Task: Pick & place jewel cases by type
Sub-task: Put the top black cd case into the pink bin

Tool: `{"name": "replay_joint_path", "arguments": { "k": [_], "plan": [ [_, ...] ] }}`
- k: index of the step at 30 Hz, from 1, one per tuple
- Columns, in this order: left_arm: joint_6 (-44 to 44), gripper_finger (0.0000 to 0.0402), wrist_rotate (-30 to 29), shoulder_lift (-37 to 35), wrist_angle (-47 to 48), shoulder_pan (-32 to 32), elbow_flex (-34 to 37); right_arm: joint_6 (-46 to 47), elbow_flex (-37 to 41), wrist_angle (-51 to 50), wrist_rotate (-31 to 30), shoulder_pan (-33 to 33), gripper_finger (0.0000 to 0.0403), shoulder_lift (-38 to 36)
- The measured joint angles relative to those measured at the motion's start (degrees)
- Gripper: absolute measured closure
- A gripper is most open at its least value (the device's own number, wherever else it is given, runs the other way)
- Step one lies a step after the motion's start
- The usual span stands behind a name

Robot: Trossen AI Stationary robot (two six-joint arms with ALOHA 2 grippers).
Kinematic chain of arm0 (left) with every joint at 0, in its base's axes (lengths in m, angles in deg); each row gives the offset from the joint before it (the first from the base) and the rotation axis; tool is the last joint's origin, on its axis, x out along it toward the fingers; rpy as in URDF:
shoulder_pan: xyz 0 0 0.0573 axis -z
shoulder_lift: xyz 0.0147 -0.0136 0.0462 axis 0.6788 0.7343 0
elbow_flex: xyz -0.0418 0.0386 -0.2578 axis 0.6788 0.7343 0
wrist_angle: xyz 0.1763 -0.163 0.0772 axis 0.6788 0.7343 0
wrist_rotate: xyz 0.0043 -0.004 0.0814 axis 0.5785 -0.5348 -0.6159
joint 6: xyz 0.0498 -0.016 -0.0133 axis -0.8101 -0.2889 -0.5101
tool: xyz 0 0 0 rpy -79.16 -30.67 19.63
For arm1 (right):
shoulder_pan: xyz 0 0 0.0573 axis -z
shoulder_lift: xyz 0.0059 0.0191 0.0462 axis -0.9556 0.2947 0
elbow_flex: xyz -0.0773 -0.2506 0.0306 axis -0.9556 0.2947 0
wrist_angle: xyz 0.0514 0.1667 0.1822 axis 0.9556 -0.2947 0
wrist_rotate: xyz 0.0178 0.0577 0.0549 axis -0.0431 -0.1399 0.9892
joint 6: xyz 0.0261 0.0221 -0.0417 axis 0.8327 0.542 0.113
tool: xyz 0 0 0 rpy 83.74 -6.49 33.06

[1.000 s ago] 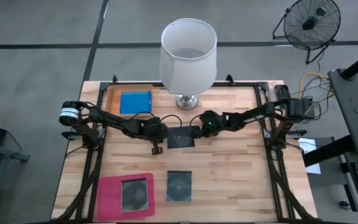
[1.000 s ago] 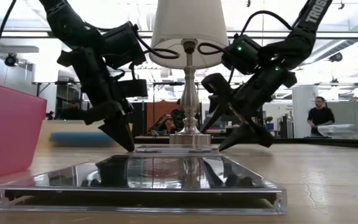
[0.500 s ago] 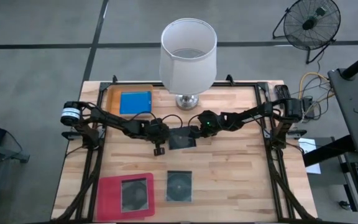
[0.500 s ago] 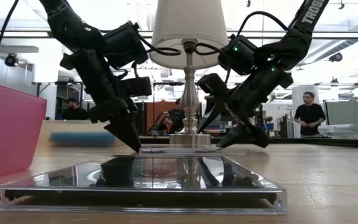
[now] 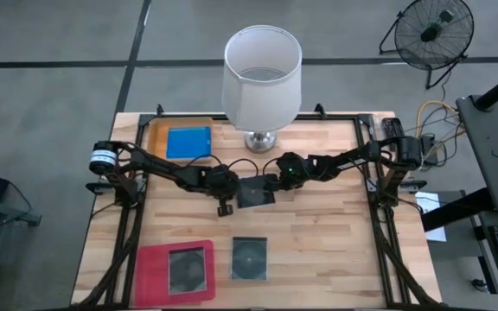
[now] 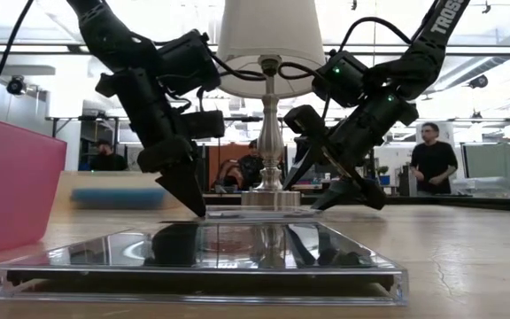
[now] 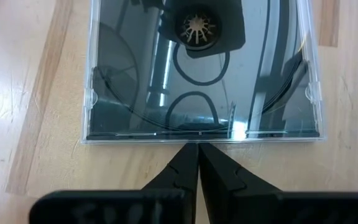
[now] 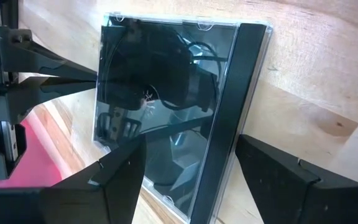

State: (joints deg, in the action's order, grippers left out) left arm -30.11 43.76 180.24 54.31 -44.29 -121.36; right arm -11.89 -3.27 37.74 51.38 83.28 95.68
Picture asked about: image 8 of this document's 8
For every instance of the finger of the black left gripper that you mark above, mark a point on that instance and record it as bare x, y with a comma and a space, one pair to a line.
36, 59
26, 99

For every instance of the pink-red plastic tray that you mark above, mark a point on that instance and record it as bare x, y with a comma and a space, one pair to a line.
39, 168

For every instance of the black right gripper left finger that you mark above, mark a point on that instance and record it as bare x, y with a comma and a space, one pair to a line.
89, 199

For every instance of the clear CD jewel case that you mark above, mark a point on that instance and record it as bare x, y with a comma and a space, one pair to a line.
166, 62

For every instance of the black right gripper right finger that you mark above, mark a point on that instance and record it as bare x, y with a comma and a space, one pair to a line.
284, 193

